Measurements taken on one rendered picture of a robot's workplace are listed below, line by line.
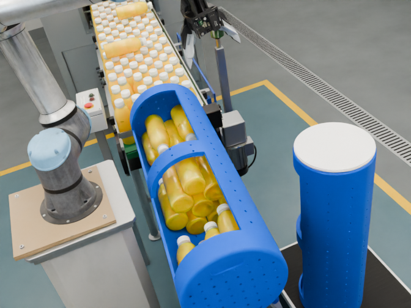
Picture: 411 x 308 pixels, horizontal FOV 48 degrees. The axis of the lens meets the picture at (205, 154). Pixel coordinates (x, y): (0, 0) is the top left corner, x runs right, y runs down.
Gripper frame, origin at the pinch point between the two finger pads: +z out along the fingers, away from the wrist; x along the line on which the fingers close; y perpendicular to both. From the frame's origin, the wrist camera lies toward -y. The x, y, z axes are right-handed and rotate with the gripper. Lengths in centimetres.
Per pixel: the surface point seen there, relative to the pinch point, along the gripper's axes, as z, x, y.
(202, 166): 33.2, -15.5, -6.1
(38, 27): 59, -79, -479
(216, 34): 27, 24, -88
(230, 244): 29.3, -21.0, 34.4
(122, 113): 31, -31, -68
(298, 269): 136, 7, -40
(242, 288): 44, -24, 35
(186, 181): 29.1, -22.5, 2.6
